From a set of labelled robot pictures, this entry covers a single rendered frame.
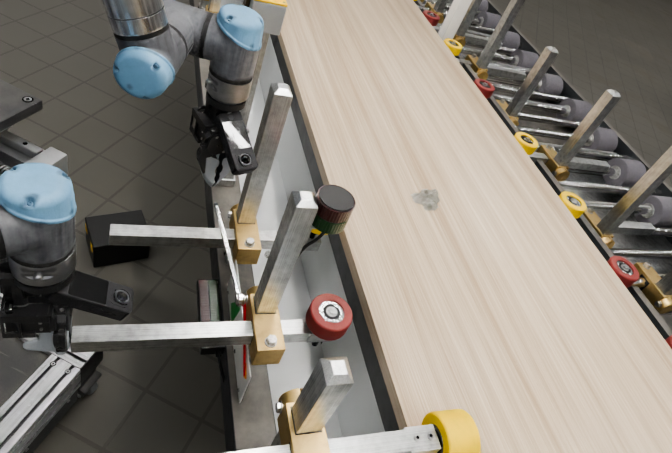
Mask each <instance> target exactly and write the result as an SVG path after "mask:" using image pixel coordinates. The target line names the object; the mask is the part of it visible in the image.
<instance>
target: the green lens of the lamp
mask: <svg viewBox="0 0 672 453"><path fill-rule="evenodd" d="M348 220H349V219H348ZM348 220H347V221H346V222H343V223H339V224H335V223H330V222H327V221H325V220H323V219H321V218H320V217H319V216H318V215H317V214H316V216H315V219H314V221H313V223H312V225H313V227H315V228H316V229H317V230H319V231H320V232H323V233H326V234H338V233H341V232H342V231H343V230H344V229H345V226H346V224H347V222H348Z"/></svg>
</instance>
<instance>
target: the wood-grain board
mask: <svg viewBox="0 0 672 453"><path fill-rule="evenodd" d="M286 2H287V5H288V6H287V7H286V8H287V9H286V13H285V17H284V20H283V24H282V28H281V32H280V35H279V36H278V35H277V36H278V39H279V42H280V45H281V49H282V52H283V55H284V58H285V62H286V65H287V68H288V71H289V74H290V78H291V81H292V84H293V87H294V91H295V94H296V97H297V100H298V104H299V107H300V110H301V113H302V116H303V120H304V123H305V126H306V129H307V133H308V136H309V139H310V142H311V146H312V149H313V152H314V155H315V158H316V162H317V165H318V168H319V171H320V175H321V178H322V181H323V184H324V185H329V184H331V185H337V186H340V187H343V188H345V189H346V190H348V191H349V192H350V193H351V194H352V195H353V197H354V199H355V202H356V204H355V208H354V210H353V212H352V214H351V216H350V218H349V220H348V222H347V224H346V226H345V229H344V230H343V231H342V232H341V233H339V236H340V239H341V242H342V246H343V249H344V252H345V255H346V259H347V262H348V265H349V268H350V272H351V275H352V278H353V281H354V284H355V288H356V291H357V294H358V297H359V301H360V304H361V307H362V310H363V314H364V317H365V320H366V323H367V326H368V330H369V333H370V336H371V339H372V343H373V346H374V349H375V352H376V356H377V359H378V362H379V365H380V368H381V372H382V375H383V378H384V381H385V385H386V388H387V391H388V394H389V398H390V401H391V404H392V407H393V411H394V414H395V417H396V420H397V423H398V427H399V430H402V429H403V428H405V427H413V426H421V424H422V421H423V418H424V417H425V415H426V414H427V413H429V412H434V411H443V410H451V409H462V410H465V411H466V412H467V413H468V414H469V415H470V416H471V417H472V418H473V420H474V422H475V424H476V426H477V428H478V431H479V435H480V442H481V450H480V453H672V349H671V347H670V346H669V345H668V343H667V342H666V341H665V339H664V338H663V337H662V335H661V334H660V333H659V331H658V330H657V329H656V327H655V326H654V325H653V323H652V322H651V320H650V319H649V318H648V316H647V315H646V314H645V312H644V311H643V310H642V308H641V307H640V306H639V304H638V303H637V302H636V300H635V299H634V298H633V296H632V295H631V294H630V292H629V291H628V289H627V288H626V287H625V285H624V284H623V283H622V281H621V280H620V279H619V277H618V276H617V275H616V273H615V272H614V271H613V269H612V268H611V267H610V265H609V264H608V263H607V261H606V260H605V258H604V257H603V256H602V254H601V253H600V252H599V250H598V249H597V248H596V246H595V245H594V244H593V242H592V241H591V240H590V238H589V237H588V236H587V234H586V233H585V232H584V230H583V229H582V227H581V226H580V225H579V223H578V222H577V221H576V219H575V218H574V217H573V215H572V214H571V213H570V211H569V210H568V209H567V207H566V206H565V205H564V203H563V202H562V201H561V199H560V198H559V196H558V195H557V194H556V192H555V191H554V190H553V188H552V187H551V186H550V184H549V183H548V182H547V180H546V179H545V178H544V176H543V175H542V174H541V172H540V171H539V170H538V168H537V167H536V165H535V164H534V163H533V161H532V160H531V159H530V157H529V156H528V155H527V153H526V152H525V151H524V149H523V148H522V147H521V145H520V144H519V143H518V141H517V140H516V139H515V137H514V136H513V134H512V133H511V132H510V130H509V129H508V128H507V126H506V125H505V124H504V122H503V121H502V120H501V118H500V117H499V116H498V114H497V113H496V112H495V110H494V109H493V107H492V106H491V105H490V103H489V102H488V101H487V99H486V98H485V97H484V95H483V94H482V93H481V91H480V90H479V89H478V87H477V86H476V85H475V83H474V82H473V81H472V79H471V78H470V76H469V75H468V74H467V72H466V71H465V70H464V68H463V67H462V66H461V64H460V63H459V62H458V60H457V59H456V58H455V56H454V55H453V54H452V52H451V51H450V50H449V48H448V47H447V45H446V44H445V43H444V41H443V40H442V39H441V37H440V36H439V35H438V33H437V32H436V31H435V29H434V28H433V27H432V25H431V24H430V23H429V21H428V20H427V19H426V17H425V16H424V14H423V13H422V12H421V10H420V9H419V8H418V6H417V5H416V4H415V2H414V1H413V0H286ZM422 189H428V190H433V189H436V190H437V191H438V195H439V196H438V197H439V199H440V202H438V203H437V205H438V207H439V208H437V209H436V210H434V211H433V210H431V211H428V210H425V209H424V206H423V205H422V204H417V203H415V202H414V201H413V198H412V196H411V194H413V193H420V192H421V190H422Z"/></svg>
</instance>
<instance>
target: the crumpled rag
mask: <svg viewBox="0 0 672 453"><path fill-rule="evenodd" d="M411 196H412V198H413V201H414V202H415V203H417V204H422V205H423V206H424V209H425V210H428V211H431V210H433V211H434V210H436V209H437V208H439V207H438V205H437V203H438V202H440V199H439V197H438V196H439V195H438V191H437V190H436V189H433V190H428V189H422V190H421V192H420V193H413V194H411Z"/></svg>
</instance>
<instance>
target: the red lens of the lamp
mask: <svg viewBox="0 0 672 453"><path fill-rule="evenodd" d="M329 185H331V184H329ZM329 185H324V186H322V187H325V186H329ZM322 187H320V188H319V190H318V192H317V194H316V197H315V198H316V202H317V205H318V211H317V214H318V215H319V216H320V217H321V218H322V219H324V220H326V221H328V222H332V223H343V222H346V221H347V220H348V219H349V218H350V216H351V214H352V212H353V210H354V208H355V204H356V202H355V199H354V197H353V195H352V194H351V193H350V192H349V191H348V190H346V189H345V188H343V187H341V188H343V189H345V190H346V191H348V192H349V193H350V194H351V196H352V197H353V199H354V205H353V206H354V207H352V208H351V209H350V210H348V211H339V212H338V211H335V210H333V209H329V208H328V207H327V206H325V205H324V203H323V202H321V200H320V199H319V198H320V197H319V192H320V189H321V188H322Z"/></svg>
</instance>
